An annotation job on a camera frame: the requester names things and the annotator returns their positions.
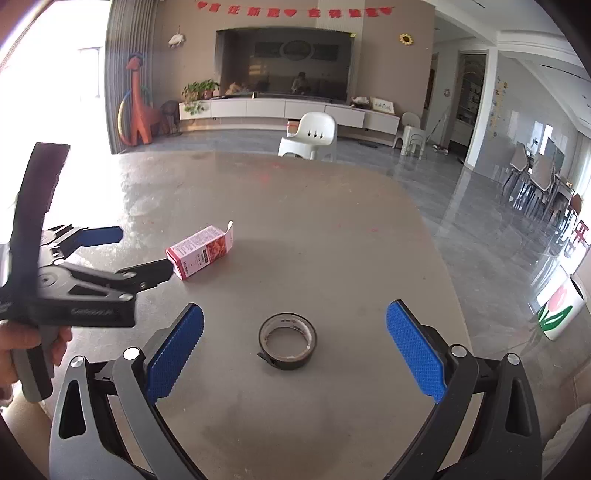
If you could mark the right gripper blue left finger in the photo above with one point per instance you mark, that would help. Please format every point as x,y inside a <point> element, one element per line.
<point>106,424</point>

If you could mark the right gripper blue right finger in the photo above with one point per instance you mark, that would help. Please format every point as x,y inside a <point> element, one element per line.
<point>484,424</point>

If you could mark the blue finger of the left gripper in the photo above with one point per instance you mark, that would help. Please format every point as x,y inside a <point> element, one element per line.
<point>64,240</point>
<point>88,284</point>

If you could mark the pink carton box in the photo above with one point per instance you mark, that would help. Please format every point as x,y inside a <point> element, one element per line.
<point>200,250</point>

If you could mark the person left hand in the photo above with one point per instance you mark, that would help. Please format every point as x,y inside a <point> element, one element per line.
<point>18,336</point>

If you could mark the beige sofa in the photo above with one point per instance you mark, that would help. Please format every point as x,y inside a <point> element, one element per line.
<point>567,455</point>

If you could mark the tulip pattern round bin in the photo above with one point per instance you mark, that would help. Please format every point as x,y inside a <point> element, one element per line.
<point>556,314</point>

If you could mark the orange dinosaur toy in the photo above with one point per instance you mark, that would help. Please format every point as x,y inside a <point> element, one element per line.
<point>143,118</point>

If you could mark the black tape roll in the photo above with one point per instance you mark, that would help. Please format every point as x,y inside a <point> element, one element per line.
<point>287,341</point>

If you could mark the green potted plant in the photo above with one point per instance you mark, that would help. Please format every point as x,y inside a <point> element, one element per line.
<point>195,93</point>

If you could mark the white plastic kid chair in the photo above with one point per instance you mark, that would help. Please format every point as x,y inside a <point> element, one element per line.
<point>315,138</point>

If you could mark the dining table with chairs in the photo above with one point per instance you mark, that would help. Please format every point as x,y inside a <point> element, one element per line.
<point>541,187</point>

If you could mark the white tv cabinet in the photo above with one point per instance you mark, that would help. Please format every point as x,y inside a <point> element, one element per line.
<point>274,114</point>

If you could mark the large black television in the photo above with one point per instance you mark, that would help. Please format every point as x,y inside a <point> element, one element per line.
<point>284,61</point>

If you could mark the grey stacked stools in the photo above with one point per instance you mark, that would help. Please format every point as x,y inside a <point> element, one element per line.
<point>411,136</point>

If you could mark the white framed sign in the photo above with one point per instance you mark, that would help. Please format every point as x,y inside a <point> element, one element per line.
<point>382,105</point>

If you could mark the red paper banner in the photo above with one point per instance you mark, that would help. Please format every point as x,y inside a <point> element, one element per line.
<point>280,12</point>

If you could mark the cloud wall decoration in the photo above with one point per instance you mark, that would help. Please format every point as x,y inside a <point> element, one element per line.
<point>176,40</point>

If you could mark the sunflower wall decoration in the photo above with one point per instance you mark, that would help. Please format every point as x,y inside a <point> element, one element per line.
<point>406,39</point>

